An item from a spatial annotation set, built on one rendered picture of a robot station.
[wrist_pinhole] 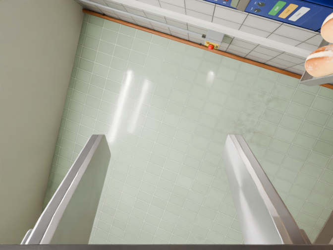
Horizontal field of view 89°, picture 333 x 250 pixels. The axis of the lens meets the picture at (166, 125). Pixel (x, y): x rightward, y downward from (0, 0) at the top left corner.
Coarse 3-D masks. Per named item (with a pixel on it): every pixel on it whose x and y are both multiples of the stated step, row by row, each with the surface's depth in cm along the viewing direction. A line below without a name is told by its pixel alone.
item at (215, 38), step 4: (208, 32) 102; (212, 32) 101; (216, 32) 101; (220, 32) 101; (208, 36) 102; (212, 36) 102; (216, 36) 101; (220, 36) 101; (208, 40) 102; (212, 40) 102; (216, 40) 102; (220, 40) 101; (204, 44) 111; (208, 44) 107; (212, 44) 105; (216, 44) 103; (220, 44) 102; (216, 48) 110
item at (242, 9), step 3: (240, 0) 45; (243, 0) 44; (246, 0) 43; (249, 0) 43; (240, 3) 46; (243, 3) 45; (246, 3) 44; (237, 6) 48; (240, 6) 47; (243, 6) 46; (246, 6) 46; (240, 9) 48; (243, 9) 47
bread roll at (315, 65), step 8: (320, 48) 36; (328, 48) 34; (312, 56) 36; (320, 56) 34; (328, 56) 33; (312, 64) 36; (320, 64) 35; (328, 64) 34; (312, 72) 38; (320, 72) 36; (328, 72) 35
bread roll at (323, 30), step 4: (328, 16) 36; (332, 16) 35; (328, 20) 35; (332, 20) 34; (324, 24) 36; (328, 24) 35; (332, 24) 34; (324, 28) 36; (328, 28) 35; (332, 28) 35; (324, 32) 37; (328, 32) 36; (332, 32) 35; (324, 36) 38; (328, 36) 36; (332, 36) 36; (328, 40) 37; (332, 40) 37
